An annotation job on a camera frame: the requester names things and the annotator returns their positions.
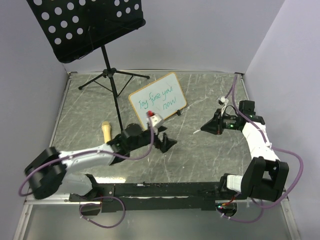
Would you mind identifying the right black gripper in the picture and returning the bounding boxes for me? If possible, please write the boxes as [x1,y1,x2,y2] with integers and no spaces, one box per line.
[200,108,240,135]

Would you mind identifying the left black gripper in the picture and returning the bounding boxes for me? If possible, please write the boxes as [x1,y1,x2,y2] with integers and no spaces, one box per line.
[129,125,177,153]

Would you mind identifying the yellow framed whiteboard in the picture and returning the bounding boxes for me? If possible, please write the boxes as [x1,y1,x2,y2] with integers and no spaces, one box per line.
[128,72,187,129]

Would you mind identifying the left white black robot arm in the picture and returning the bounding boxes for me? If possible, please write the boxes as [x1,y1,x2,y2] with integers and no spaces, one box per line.
[23,123,177,201]

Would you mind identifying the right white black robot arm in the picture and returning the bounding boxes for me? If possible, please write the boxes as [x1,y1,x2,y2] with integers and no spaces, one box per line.
[200,100,289,202]

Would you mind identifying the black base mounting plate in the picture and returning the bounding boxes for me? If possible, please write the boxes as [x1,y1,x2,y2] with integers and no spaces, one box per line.
[69,182,237,213]

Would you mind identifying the wooden toy microphone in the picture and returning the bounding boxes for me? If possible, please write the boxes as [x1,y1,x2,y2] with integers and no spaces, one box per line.
[101,121,112,143]

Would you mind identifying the black perforated music stand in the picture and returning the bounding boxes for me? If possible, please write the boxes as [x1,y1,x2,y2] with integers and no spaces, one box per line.
[25,0,151,132]

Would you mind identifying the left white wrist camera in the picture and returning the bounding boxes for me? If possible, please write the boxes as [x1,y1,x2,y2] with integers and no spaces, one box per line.
[146,110,167,135]

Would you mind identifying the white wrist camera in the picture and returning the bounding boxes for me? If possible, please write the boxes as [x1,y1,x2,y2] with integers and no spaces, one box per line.
[217,96,229,113]
[146,110,167,135]

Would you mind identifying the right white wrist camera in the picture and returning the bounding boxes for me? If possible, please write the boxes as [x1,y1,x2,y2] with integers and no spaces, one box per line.
[217,96,229,113]

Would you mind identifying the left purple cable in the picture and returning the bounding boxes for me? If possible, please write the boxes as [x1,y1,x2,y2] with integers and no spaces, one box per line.
[18,110,157,228]

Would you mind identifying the aluminium extrusion rail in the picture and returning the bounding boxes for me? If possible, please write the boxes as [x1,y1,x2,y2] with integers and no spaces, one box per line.
[24,193,75,205]

